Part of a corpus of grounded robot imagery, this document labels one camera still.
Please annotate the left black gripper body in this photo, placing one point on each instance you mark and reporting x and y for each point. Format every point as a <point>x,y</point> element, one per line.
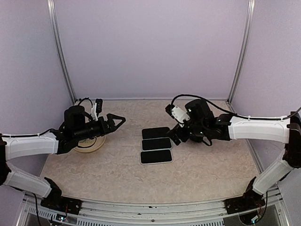
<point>101,130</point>

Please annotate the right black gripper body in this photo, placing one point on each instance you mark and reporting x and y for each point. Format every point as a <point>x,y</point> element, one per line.
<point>184,136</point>

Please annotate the light blue phone case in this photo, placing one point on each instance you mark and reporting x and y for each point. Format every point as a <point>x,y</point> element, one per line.
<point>156,150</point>

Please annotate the black phone front table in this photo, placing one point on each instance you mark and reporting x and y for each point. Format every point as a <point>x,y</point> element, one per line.
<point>156,144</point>

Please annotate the clear white phone case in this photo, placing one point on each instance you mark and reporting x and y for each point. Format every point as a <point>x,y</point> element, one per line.
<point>156,163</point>

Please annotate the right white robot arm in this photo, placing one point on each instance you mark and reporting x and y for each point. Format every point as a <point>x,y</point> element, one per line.
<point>198,123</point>

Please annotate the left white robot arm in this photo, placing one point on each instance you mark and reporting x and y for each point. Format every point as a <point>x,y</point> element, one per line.
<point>78,125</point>

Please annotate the dark green mug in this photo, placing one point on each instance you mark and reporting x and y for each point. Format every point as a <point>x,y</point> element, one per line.
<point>196,138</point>

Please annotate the beige round plate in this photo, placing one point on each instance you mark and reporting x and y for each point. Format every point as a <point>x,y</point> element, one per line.
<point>90,145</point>

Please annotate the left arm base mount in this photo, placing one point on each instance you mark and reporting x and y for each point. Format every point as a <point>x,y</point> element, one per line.
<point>56,201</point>

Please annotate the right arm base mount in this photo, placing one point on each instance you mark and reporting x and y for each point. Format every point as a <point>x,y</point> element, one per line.
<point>248,201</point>

